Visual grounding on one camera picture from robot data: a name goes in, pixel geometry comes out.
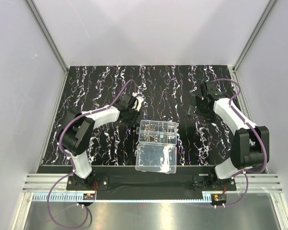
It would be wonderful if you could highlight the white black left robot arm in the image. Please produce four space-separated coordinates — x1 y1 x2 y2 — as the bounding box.
58 93 144 190

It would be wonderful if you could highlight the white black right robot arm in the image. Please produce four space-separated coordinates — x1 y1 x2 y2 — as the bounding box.
190 80 269 189

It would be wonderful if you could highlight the clear plastic organizer box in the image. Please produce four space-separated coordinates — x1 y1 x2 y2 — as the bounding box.
135 120 178 174

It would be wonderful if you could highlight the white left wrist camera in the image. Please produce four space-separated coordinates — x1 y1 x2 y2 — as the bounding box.
132 92 144 112

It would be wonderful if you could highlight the grey cable duct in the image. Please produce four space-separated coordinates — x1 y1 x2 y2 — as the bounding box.
32 192 212 203

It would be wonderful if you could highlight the aluminium frame profile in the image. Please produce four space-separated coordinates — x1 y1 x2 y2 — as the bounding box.
25 0 70 75

